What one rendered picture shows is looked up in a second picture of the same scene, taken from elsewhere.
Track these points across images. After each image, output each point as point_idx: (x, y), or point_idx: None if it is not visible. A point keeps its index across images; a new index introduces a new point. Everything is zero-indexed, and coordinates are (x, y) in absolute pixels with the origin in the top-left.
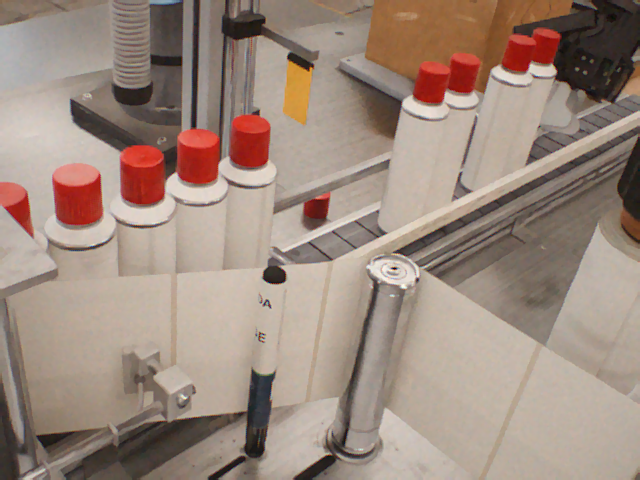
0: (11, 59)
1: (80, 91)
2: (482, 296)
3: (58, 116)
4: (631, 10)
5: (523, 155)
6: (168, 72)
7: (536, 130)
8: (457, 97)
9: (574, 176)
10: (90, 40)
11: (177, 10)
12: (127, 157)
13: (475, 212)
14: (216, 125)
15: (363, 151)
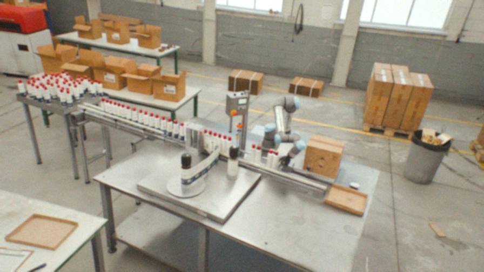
0: None
1: None
2: (243, 170)
3: (259, 140)
4: (287, 154)
5: (273, 167)
6: (264, 140)
7: (274, 164)
8: (256, 149)
9: (282, 178)
10: None
11: (266, 132)
12: (219, 133)
13: (261, 169)
14: (241, 140)
15: None
